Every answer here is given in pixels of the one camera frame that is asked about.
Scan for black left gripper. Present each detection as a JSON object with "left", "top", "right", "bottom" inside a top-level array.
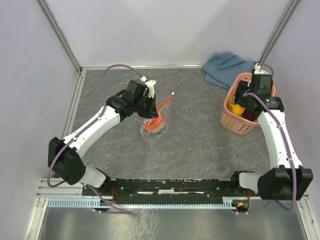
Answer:
[{"left": 133, "top": 93, "right": 159, "bottom": 119}]

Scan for orange mango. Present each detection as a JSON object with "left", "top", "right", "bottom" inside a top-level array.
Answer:
[{"left": 228, "top": 96, "right": 246, "bottom": 116}]

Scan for watermelon slice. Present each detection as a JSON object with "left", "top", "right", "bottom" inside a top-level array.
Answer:
[{"left": 145, "top": 115, "right": 165, "bottom": 133}]

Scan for clear zip top bag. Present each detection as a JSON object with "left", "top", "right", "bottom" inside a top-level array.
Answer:
[{"left": 140, "top": 92, "right": 175, "bottom": 146}]

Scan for pink plastic basket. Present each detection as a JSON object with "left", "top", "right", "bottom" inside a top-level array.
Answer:
[{"left": 220, "top": 72, "right": 277, "bottom": 136}]

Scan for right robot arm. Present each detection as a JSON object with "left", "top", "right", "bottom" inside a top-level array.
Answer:
[{"left": 229, "top": 72, "right": 314, "bottom": 201}]

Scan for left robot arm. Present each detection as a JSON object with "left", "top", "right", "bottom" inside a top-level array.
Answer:
[{"left": 48, "top": 79, "right": 158, "bottom": 195}]

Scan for dark red grapes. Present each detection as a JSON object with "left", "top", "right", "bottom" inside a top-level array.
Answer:
[{"left": 241, "top": 109, "right": 257, "bottom": 122}]

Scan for blue cloth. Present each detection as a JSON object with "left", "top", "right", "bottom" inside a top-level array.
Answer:
[{"left": 202, "top": 51, "right": 255, "bottom": 90}]

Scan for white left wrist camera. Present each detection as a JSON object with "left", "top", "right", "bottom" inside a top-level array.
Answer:
[{"left": 140, "top": 75, "right": 157, "bottom": 99}]

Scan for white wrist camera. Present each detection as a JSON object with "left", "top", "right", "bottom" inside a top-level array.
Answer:
[
  {"left": 251, "top": 63, "right": 268, "bottom": 75},
  {"left": 140, "top": 75, "right": 157, "bottom": 99}
]

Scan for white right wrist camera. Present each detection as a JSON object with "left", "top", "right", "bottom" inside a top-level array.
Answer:
[{"left": 251, "top": 63, "right": 268, "bottom": 75}]

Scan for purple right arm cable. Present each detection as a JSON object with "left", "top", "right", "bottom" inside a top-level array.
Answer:
[{"left": 242, "top": 63, "right": 298, "bottom": 215}]

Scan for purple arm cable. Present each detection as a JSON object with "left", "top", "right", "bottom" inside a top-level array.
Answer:
[
  {"left": 242, "top": 63, "right": 298, "bottom": 215},
  {"left": 46, "top": 63, "right": 146, "bottom": 216}
]

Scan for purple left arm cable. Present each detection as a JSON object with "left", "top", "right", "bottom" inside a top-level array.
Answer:
[{"left": 46, "top": 63, "right": 146, "bottom": 216}]

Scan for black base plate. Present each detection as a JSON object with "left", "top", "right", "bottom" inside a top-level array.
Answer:
[{"left": 96, "top": 178, "right": 259, "bottom": 205}]

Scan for light blue cable duct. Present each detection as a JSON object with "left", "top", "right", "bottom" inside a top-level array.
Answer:
[{"left": 47, "top": 196, "right": 247, "bottom": 209}]

